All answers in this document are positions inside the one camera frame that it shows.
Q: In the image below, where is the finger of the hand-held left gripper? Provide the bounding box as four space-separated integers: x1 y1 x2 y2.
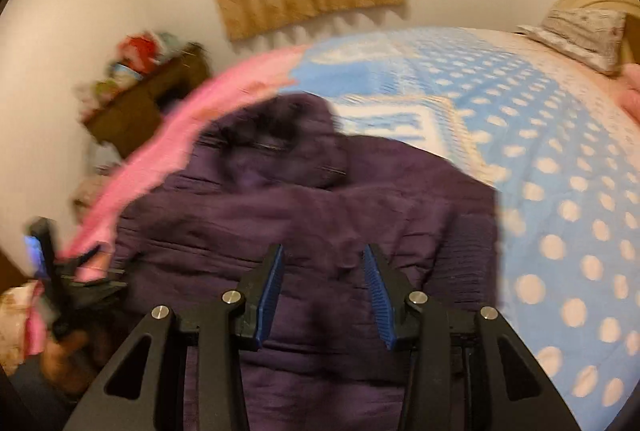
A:
56 245 128 312

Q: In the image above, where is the pile of beige clothes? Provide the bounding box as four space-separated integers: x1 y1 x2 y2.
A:
72 161 121 224

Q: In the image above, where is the floral pillow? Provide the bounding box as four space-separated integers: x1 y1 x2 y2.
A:
517 7 628 76

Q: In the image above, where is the floral cream cloth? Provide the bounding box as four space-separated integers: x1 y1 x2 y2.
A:
0 283 46 377

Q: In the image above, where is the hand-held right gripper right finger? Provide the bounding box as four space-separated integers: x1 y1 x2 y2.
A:
362 242 583 431

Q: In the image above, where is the red gift bag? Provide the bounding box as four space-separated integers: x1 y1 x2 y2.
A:
117 35 157 73

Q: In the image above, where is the brown wooden cabinet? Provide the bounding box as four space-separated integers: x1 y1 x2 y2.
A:
82 44 211 159

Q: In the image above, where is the purple padded jacket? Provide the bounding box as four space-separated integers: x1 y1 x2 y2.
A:
112 92 503 431

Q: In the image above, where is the blue and pink printed blanket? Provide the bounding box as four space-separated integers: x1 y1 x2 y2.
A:
60 27 640 418

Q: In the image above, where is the pile of colourful packets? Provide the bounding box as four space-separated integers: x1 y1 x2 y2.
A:
75 31 201 122

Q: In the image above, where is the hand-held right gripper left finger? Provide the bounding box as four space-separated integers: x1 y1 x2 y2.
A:
62 243 285 431

